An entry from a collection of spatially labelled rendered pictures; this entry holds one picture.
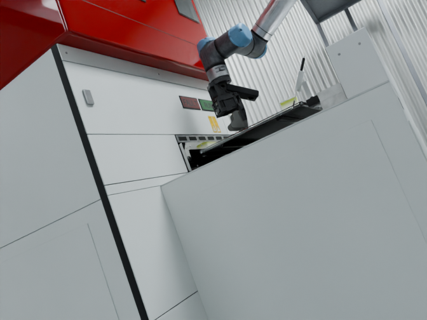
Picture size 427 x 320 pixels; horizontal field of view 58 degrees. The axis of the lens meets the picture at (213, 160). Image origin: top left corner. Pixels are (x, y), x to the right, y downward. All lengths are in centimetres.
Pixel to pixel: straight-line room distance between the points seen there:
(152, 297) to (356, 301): 45
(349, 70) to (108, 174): 61
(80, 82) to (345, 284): 78
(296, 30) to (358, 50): 289
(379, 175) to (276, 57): 304
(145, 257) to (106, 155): 26
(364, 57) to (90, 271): 81
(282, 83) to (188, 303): 296
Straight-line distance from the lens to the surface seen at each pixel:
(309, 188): 89
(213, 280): 105
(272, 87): 379
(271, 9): 141
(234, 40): 131
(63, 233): 106
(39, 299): 119
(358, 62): 94
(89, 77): 107
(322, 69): 369
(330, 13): 355
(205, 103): 151
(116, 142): 102
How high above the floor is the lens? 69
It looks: 8 degrees up
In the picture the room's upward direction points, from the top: 21 degrees counter-clockwise
